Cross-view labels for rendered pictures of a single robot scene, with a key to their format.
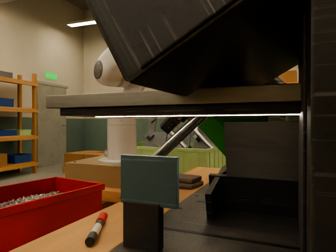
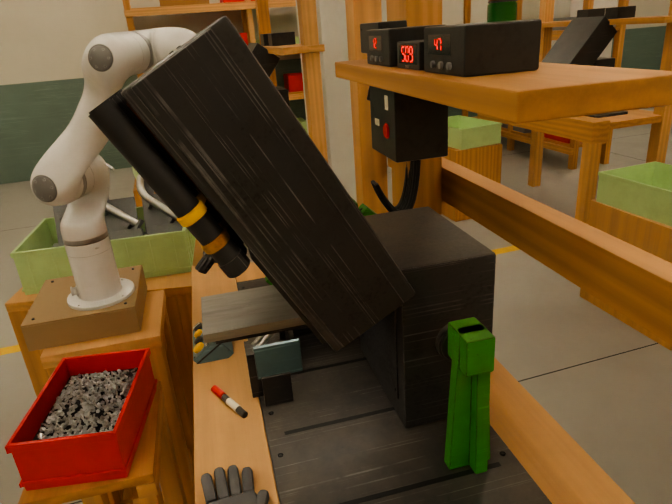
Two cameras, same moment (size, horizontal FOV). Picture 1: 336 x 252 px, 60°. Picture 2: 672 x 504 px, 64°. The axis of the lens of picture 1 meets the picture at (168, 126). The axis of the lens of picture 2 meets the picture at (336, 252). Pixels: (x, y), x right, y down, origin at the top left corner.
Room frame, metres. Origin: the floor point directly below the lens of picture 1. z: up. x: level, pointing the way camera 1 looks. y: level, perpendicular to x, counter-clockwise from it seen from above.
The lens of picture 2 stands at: (-0.41, 0.48, 1.62)
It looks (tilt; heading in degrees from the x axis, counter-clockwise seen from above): 22 degrees down; 324
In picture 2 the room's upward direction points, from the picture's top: 4 degrees counter-clockwise
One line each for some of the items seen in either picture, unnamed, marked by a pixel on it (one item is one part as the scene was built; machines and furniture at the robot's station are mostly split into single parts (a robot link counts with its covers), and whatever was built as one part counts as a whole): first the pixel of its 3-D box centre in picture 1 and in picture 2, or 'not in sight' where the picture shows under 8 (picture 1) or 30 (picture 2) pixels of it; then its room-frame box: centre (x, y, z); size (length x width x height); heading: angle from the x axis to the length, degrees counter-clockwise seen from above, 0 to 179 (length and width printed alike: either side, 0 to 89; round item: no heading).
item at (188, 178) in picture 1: (183, 180); not in sight; (0.89, -0.05, 0.91); 0.10 x 0.08 x 0.03; 57
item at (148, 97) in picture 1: (188, 105); (300, 303); (0.43, -0.03, 1.11); 0.39 x 0.16 x 0.03; 67
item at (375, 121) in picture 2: not in sight; (406, 119); (0.48, -0.39, 1.42); 0.17 x 0.12 x 0.15; 157
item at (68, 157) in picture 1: (95, 162); not in sight; (6.54, 1.62, 0.22); 1.20 x 0.81 x 0.44; 65
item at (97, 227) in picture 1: (97, 227); (228, 401); (0.51, 0.12, 0.91); 0.13 x 0.02 x 0.02; 3
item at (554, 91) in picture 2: not in sight; (450, 75); (0.36, -0.39, 1.52); 0.90 x 0.25 x 0.04; 157
